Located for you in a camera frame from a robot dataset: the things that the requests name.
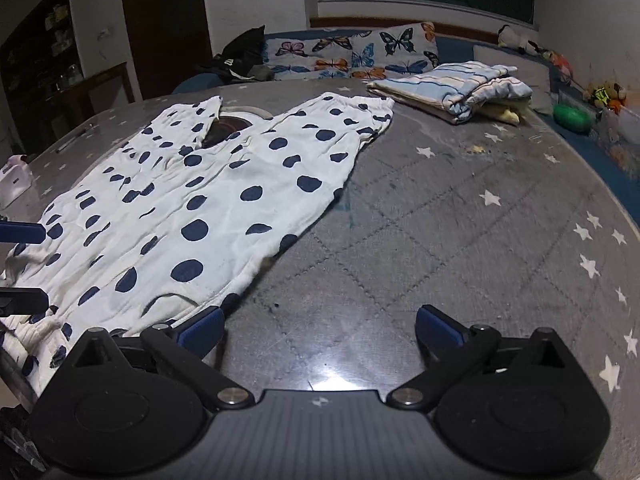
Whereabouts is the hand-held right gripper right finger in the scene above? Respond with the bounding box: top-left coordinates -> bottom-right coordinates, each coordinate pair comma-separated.
386,305 -> 581,409

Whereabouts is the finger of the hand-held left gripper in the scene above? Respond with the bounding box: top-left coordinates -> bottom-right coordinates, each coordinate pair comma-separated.
0,287 -> 49,317
0,216 -> 47,246

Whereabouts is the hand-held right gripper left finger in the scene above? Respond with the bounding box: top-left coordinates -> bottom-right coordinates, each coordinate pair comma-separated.
60,306 -> 253,411

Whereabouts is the white polka dot garment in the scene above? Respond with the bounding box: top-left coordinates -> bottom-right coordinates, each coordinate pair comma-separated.
0,92 -> 396,398

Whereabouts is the black clothes pile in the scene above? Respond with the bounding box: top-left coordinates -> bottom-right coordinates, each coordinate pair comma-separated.
196,25 -> 276,84

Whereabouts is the small white object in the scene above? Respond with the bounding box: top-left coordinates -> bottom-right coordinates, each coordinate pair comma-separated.
0,154 -> 35,207

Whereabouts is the grey star-print mat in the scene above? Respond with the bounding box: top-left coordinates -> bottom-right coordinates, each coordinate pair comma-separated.
0,80 -> 640,411

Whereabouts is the pen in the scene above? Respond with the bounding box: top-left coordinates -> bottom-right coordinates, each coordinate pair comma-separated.
55,122 -> 97,155

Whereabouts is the wooden shelf cabinet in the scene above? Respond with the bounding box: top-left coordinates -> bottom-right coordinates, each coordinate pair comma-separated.
0,0 -> 136,157

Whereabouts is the yellow cloth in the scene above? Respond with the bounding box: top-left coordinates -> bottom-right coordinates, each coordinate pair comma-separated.
479,99 -> 531,126

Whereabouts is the folded striped blanket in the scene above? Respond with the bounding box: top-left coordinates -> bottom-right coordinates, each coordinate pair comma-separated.
367,60 -> 534,125

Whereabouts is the dark wooden door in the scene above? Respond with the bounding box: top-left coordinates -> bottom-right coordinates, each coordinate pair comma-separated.
118,0 -> 214,102

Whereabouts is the green ball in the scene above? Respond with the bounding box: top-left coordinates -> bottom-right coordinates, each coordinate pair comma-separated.
552,104 -> 594,134

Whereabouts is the clear plastic bin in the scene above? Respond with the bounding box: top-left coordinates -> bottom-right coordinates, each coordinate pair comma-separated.
594,105 -> 640,182

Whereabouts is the blue sofa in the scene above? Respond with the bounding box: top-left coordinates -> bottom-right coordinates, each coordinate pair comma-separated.
171,26 -> 640,183

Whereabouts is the butterfly print pillow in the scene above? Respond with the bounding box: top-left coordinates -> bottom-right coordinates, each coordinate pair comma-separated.
261,35 -> 362,81
349,21 -> 440,80

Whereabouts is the colourful toy pile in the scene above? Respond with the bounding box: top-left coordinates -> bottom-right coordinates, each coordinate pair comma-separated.
581,81 -> 632,112

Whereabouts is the orange plush toy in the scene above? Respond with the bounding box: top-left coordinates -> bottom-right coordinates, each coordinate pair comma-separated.
542,50 -> 574,77

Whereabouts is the white plush dog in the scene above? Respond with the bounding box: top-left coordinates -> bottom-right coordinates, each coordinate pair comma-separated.
497,24 -> 549,56

